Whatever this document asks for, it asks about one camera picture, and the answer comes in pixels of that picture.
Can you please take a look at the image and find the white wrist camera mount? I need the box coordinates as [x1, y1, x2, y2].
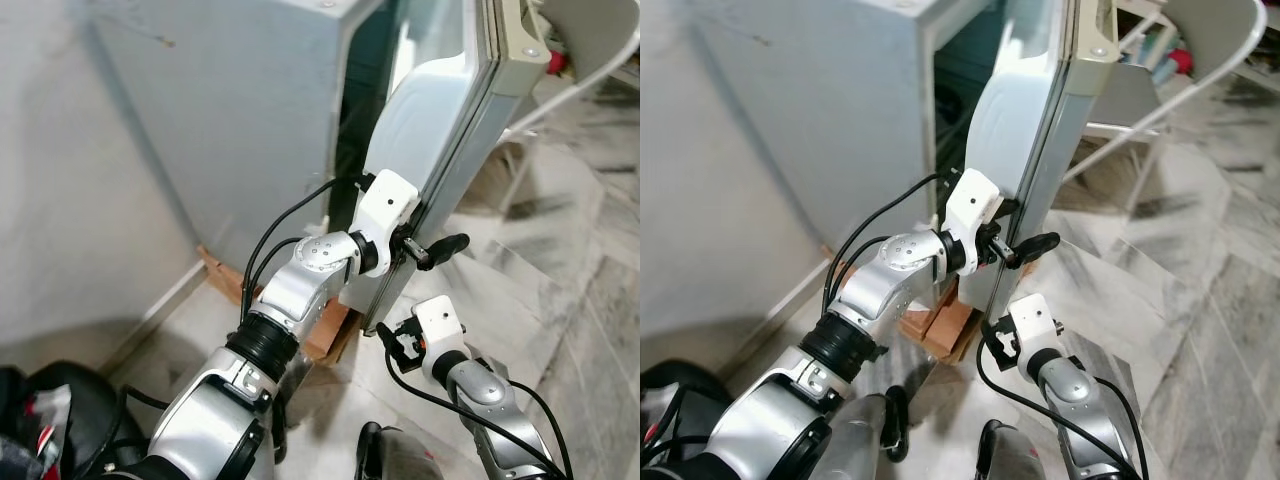
[412, 295, 467, 363]
[1008, 292, 1063, 353]
[350, 169, 422, 277]
[940, 167, 1005, 265]

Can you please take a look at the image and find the grey fridge body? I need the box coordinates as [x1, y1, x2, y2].
[690, 0, 991, 271]
[85, 0, 401, 273]

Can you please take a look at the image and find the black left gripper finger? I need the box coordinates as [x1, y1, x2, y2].
[1015, 232, 1062, 264]
[425, 233, 471, 265]

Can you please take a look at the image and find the robot right leg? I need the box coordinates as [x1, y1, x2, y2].
[355, 422, 443, 480]
[975, 420, 1046, 480]

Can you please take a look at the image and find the long black left arm cable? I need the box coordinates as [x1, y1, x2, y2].
[822, 172, 961, 316]
[240, 176, 376, 323]

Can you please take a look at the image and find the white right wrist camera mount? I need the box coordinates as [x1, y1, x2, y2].
[412, 295, 467, 363]
[1008, 292, 1063, 353]

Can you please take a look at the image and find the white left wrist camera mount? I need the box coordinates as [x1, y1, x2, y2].
[940, 167, 1005, 265]
[350, 169, 422, 277]

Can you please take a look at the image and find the white shelf rack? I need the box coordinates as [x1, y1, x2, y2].
[1112, 0, 1186, 91]

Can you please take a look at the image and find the short black left arm cable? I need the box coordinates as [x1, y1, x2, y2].
[246, 235, 303, 303]
[832, 235, 889, 301]

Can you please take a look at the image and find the robot left leg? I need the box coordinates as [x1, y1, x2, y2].
[265, 380, 296, 471]
[828, 390, 913, 480]

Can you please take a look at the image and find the robot leg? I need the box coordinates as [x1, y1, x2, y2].
[828, 390, 913, 480]
[355, 422, 443, 480]
[975, 420, 1046, 480]
[265, 380, 296, 471]

